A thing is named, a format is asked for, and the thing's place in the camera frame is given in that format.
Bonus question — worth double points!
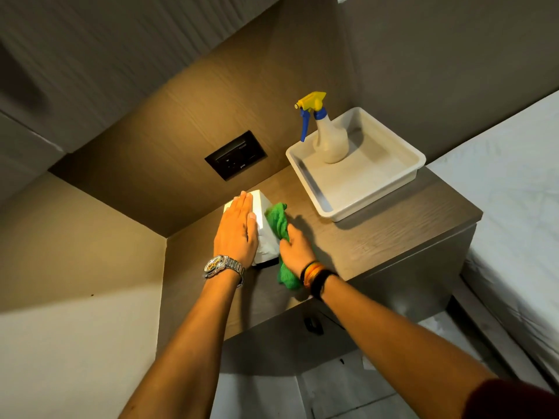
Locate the person's right hand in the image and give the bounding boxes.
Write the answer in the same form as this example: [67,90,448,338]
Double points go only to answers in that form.
[279,223,318,279]

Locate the green cleaning cloth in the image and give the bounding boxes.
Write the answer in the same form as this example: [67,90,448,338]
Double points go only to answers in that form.
[265,203,303,291]

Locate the black wall socket panel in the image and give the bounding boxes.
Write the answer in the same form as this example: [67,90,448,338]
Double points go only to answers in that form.
[204,130,267,181]

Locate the person's left hand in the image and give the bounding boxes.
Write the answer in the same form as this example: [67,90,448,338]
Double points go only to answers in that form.
[213,191,259,269]

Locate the spray bottle with yellow nozzle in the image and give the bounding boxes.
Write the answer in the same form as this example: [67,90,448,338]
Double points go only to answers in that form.
[294,91,350,164]

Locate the person's right forearm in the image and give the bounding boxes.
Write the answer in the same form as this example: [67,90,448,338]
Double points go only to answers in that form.
[321,275,498,419]

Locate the white bed mattress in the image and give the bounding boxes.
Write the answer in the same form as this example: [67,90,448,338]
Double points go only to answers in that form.
[426,89,559,384]

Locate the dark red sleeve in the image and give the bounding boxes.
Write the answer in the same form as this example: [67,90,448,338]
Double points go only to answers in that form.
[462,379,559,419]

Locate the brown wooden nightstand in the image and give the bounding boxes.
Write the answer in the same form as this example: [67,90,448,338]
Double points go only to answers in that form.
[156,163,484,358]

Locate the orange and black wristbands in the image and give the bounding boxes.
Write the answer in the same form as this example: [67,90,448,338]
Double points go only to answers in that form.
[300,260,339,301]

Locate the person's left forearm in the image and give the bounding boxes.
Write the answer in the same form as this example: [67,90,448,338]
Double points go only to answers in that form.
[119,269,245,419]

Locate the white tissue box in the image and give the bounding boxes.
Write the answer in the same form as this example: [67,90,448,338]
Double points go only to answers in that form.
[223,189,281,265]

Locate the silver wristwatch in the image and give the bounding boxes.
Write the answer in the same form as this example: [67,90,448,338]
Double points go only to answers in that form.
[203,255,245,288]

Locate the white plastic tray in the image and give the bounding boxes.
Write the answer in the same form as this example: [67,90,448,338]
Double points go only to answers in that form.
[286,107,427,223]

